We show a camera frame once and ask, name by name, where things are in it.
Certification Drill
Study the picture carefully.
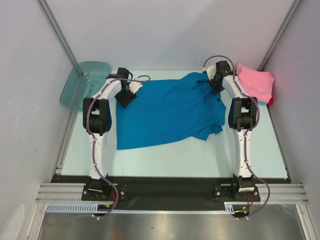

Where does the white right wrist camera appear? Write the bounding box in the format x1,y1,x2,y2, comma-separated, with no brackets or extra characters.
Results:
202,65,217,80

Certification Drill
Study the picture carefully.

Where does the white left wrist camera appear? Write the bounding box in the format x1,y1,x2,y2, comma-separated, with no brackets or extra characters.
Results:
128,81,143,94

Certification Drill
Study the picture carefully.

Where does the pink folded t-shirt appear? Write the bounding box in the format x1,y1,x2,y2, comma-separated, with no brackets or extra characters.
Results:
236,63,276,103

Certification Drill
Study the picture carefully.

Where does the aluminium frame post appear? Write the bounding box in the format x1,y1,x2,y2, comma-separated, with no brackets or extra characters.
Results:
36,0,78,67
257,0,304,71

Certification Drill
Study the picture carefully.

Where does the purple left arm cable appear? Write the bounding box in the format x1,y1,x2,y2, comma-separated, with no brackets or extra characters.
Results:
84,74,151,221

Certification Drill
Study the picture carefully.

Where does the light blue folded t-shirt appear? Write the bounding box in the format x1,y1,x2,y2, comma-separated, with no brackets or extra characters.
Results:
257,101,267,106

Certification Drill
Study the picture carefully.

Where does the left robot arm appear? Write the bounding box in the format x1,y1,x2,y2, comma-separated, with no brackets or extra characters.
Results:
82,67,142,180

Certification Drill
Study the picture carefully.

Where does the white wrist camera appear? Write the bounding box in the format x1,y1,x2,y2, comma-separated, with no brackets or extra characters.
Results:
202,65,217,80
128,81,143,94

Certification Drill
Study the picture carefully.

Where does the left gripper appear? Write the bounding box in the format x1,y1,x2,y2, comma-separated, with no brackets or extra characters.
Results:
114,85,137,109

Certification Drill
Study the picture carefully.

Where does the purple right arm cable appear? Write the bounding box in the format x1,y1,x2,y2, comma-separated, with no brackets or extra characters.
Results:
202,54,271,221

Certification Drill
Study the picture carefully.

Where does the aluminium front rail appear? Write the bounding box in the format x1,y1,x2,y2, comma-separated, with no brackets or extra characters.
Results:
35,183,309,205

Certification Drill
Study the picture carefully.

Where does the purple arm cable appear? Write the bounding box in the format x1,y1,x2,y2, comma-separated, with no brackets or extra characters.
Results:
202,54,271,221
84,74,151,221

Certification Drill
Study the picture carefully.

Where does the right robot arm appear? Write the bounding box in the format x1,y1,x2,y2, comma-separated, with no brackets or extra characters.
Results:
206,60,259,201

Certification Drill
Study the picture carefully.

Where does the right aluminium frame post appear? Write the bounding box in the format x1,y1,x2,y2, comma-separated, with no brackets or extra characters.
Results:
257,0,304,71

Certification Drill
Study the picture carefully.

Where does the white slotted cable duct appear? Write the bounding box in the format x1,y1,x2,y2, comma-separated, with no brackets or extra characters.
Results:
46,203,248,215

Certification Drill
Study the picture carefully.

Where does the left aluminium frame post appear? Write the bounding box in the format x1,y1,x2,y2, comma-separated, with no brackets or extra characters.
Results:
36,0,78,67

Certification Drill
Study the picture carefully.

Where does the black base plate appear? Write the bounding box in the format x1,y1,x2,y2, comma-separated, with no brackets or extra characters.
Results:
50,175,291,212

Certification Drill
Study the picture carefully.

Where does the teal translucent plastic bin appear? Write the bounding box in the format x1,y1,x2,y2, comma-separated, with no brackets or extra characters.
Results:
59,61,112,111

